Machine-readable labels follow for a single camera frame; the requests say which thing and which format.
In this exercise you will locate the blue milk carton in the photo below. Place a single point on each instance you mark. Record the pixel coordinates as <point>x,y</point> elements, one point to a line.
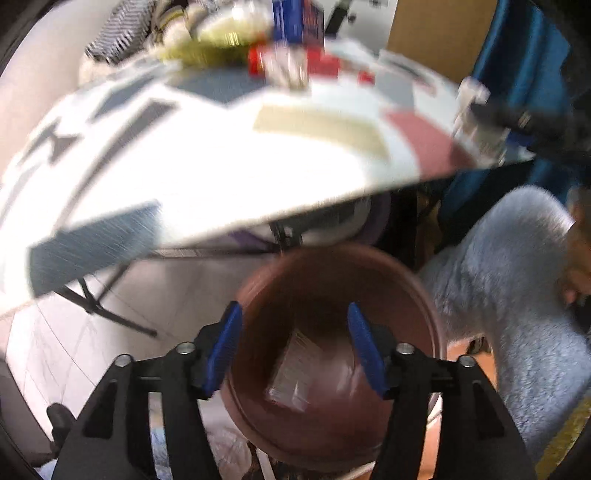
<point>298,22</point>

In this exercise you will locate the blue curtain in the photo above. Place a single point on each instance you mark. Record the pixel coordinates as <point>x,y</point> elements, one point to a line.
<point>520,64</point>

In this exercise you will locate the patterned folding table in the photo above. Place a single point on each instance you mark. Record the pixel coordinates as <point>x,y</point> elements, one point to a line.
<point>159,156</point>

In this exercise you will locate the crumpled clear wrapper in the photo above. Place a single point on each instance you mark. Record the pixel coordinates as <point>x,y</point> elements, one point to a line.
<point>286,67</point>

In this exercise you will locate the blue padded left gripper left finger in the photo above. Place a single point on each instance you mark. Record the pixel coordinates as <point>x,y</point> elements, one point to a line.
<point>111,437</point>

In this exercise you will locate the striped black white shirt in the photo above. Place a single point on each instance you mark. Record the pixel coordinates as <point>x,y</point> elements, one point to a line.
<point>123,33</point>

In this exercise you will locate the pink framed card package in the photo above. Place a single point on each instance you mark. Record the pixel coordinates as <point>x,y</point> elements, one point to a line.
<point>294,373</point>

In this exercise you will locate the brown round trash bin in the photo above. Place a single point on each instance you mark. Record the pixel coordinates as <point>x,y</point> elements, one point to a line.
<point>310,289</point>

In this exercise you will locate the gold foil wrapper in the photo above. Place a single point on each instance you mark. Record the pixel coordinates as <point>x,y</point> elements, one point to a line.
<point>215,50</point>

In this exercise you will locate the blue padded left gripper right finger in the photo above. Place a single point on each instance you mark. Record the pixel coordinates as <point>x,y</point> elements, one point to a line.
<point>478,439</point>

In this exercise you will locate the person's hand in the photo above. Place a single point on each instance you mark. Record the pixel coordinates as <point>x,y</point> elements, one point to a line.
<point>575,280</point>

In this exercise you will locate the wooden door panel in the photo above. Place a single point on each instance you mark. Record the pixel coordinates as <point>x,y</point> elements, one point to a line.
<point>443,35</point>

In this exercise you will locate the grey fleece sleeve forearm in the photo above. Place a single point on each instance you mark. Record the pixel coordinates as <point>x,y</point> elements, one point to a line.
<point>501,282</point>

